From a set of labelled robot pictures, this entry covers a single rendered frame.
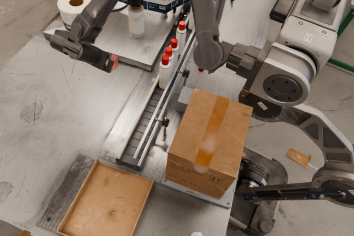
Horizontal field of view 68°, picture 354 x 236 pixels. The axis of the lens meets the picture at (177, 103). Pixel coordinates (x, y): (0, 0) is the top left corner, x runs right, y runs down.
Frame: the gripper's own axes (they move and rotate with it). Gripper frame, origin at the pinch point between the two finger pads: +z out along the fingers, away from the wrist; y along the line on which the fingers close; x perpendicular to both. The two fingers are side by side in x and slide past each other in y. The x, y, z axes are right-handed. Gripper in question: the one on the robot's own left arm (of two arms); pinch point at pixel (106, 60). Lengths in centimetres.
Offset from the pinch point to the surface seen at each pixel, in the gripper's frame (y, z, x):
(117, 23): 34, 53, -19
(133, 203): -32, 5, 48
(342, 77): -131, 213, -72
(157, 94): -13.8, 32.6, 7.0
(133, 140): -18.1, 15.2, 28.4
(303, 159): -115, 140, 16
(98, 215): -23, -1, 56
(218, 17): -22, 49, -43
